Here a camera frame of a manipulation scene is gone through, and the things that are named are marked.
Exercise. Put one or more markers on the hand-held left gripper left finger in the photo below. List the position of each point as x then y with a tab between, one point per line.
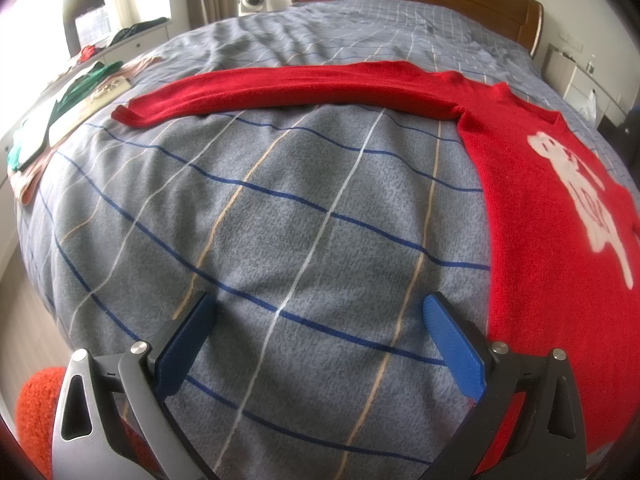
185	345

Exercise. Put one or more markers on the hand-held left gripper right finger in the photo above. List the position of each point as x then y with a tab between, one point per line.
455	350

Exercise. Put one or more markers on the red knit sweater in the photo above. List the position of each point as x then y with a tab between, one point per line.
525	210

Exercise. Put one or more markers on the pile of clothes on bed edge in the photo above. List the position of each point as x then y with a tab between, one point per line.
30	185

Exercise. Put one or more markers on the dark clothes pile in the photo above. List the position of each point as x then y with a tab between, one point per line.
135	30

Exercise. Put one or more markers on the person's orange fleece clothing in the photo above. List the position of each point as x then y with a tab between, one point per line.
35	410

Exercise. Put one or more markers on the grey plaid duvet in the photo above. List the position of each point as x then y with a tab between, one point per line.
300	210

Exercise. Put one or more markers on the teal garment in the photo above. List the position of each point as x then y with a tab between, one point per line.
15	157

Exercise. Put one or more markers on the beige buttoned garment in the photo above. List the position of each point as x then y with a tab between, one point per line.
95	100

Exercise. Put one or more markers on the white garment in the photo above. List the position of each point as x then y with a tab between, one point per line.
35	130

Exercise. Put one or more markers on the white plastic bag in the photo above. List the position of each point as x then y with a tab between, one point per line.
587	107

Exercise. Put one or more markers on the green garment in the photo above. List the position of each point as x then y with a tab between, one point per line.
90	77

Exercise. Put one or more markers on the white dresser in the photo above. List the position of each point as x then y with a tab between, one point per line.
565	75

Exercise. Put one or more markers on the small red cloth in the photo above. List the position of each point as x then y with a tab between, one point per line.
89	52

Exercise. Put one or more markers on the white window bench cabinet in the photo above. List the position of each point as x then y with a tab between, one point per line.
145	37

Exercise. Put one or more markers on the small clear bottle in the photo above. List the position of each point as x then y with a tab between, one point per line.
590	66

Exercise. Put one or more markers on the white desk fan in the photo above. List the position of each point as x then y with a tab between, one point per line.
255	0

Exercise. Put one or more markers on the window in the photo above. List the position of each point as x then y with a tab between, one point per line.
45	10

